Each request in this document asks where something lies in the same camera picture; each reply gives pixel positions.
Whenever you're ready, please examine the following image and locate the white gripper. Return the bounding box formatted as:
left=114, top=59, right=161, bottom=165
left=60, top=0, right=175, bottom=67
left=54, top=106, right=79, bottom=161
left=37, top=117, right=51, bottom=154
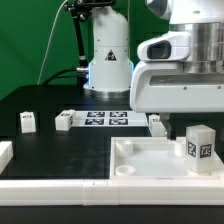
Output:
left=130, top=61, right=224, bottom=140

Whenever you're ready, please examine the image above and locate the white square tabletop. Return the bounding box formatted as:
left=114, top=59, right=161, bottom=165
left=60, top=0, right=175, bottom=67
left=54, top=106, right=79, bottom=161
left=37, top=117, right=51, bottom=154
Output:
left=110, top=137, right=224, bottom=180

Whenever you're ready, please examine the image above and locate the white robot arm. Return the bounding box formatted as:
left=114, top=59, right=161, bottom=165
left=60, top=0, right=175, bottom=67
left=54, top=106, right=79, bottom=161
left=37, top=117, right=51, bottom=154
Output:
left=84, top=0, right=224, bottom=135

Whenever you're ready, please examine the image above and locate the white AprilTag base sheet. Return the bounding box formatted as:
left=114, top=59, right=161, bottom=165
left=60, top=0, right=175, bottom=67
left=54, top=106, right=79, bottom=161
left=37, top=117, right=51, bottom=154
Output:
left=72, top=111, right=148, bottom=127

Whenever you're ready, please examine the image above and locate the white U-shaped obstacle fence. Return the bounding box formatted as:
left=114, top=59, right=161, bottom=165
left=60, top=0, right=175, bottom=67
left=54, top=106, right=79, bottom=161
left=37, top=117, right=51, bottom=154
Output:
left=0, top=139, right=224, bottom=207

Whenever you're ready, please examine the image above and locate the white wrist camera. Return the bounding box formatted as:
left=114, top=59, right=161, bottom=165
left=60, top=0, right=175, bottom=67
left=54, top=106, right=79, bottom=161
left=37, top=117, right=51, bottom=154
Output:
left=137, top=31, right=190, bottom=62

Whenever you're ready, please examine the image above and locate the black cable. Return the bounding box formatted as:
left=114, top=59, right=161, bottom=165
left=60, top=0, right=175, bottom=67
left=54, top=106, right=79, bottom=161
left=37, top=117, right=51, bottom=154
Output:
left=42, top=67, right=90, bottom=87

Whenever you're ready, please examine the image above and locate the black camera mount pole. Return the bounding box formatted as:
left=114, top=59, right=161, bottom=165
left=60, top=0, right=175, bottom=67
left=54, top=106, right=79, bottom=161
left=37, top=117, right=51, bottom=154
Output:
left=64, top=0, right=116, bottom=73

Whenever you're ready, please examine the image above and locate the white cable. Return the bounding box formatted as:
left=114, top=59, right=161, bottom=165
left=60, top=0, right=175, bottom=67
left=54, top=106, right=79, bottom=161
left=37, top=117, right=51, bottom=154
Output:
left=37, top=0, right=69, bottom=86

